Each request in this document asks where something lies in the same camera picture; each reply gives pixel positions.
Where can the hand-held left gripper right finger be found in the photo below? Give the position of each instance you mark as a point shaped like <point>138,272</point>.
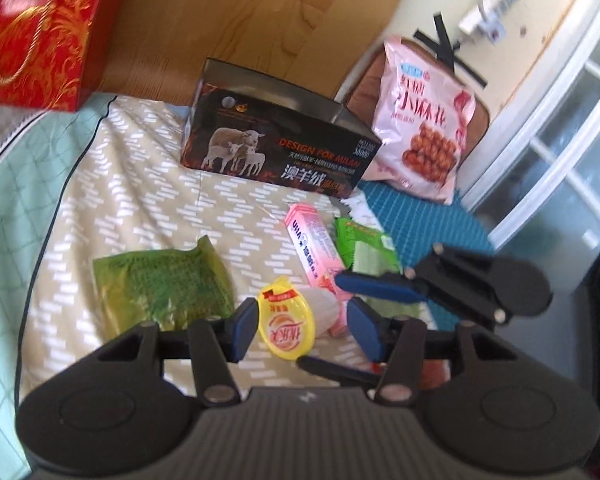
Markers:
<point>364,332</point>

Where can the wooden headboard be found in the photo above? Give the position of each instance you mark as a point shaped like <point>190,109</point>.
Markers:
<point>230,10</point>

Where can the white framed glass door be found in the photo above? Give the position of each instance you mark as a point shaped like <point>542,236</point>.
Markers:
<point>522,110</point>

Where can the black tape strips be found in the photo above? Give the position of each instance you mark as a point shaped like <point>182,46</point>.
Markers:
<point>447,47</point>

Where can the pink drink carton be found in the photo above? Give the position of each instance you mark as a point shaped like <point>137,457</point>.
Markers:
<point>312,245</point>

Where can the large pink snack bag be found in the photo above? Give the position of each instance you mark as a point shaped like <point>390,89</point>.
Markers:
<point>420,110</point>

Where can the red gold gift box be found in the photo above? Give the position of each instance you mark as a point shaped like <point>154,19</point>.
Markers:
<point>35,35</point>

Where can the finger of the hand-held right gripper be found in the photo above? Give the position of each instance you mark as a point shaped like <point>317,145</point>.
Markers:
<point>326,366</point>
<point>375,286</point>

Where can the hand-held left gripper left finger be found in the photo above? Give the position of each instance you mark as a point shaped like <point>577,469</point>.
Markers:
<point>244,330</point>

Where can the light green quilt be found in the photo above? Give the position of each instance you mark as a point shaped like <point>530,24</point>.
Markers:
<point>10,220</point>

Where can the olive green snack packet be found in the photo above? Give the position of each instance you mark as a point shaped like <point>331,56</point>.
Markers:
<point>160,280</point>

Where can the beige patterned blanket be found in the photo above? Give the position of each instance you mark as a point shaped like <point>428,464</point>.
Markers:
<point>130,185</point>

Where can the black sheep print box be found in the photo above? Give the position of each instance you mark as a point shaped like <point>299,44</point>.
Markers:
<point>260,125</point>

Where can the green leaf print packet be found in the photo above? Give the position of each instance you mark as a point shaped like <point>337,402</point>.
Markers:
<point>365,246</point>

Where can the yellow lid jelly cup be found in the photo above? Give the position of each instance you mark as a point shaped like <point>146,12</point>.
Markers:
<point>285,325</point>

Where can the white wall-mounted device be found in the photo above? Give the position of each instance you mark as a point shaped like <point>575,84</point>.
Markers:
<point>490,5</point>

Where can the teal checked mat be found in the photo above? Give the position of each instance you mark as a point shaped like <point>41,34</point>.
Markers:
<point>430,225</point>

